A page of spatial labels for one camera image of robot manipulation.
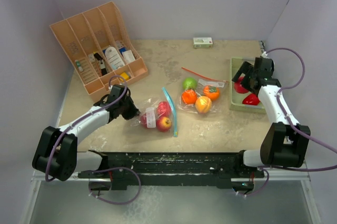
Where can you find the red yellow fake apple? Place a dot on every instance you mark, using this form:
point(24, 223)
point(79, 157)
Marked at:
point(163, 124)

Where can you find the green perforated basket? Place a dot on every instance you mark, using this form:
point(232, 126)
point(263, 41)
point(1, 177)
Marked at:
point(236, 98)

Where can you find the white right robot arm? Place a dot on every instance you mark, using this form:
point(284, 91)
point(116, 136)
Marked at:
point(282, 145)

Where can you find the small green white box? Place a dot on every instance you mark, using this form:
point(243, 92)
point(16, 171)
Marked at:
point(202, 42)

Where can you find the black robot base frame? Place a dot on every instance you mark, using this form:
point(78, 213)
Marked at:
point(221, 170)

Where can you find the red fake apple with stem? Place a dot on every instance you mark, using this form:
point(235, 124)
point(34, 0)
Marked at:
point(163, 109)

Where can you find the red fake pepper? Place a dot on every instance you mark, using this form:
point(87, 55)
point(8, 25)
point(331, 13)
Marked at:
point(251, 99)

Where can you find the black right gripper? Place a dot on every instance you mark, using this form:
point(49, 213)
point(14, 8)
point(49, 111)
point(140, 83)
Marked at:
point(247, 68)

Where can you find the green fake fruit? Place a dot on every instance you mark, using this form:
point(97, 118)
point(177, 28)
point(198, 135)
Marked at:
point(189, 83)

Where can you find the fake orange persimmon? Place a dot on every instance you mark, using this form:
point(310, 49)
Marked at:
point(212, 92)

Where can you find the yellow grey block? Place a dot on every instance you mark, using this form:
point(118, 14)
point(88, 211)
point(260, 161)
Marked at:
point(125, 76)

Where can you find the fake yellow orange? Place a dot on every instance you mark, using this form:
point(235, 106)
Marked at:
point(203, 104)

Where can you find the clear bag blue zipper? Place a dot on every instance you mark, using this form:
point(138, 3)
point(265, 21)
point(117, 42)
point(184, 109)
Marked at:
point(149, 106)

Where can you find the clear bag red zipper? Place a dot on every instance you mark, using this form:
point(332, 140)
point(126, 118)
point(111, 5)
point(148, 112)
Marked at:
point(202, 81)

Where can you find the pink desk organizer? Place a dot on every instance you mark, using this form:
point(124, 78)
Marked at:
point(84, 38)

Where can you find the white blue card pack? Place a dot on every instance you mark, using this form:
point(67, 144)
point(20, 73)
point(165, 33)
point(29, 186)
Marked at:
point(113, 58)

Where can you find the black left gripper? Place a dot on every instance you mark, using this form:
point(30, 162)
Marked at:
point(133, 112)

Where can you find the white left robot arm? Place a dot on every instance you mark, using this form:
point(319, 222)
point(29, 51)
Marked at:
point(57, 155)

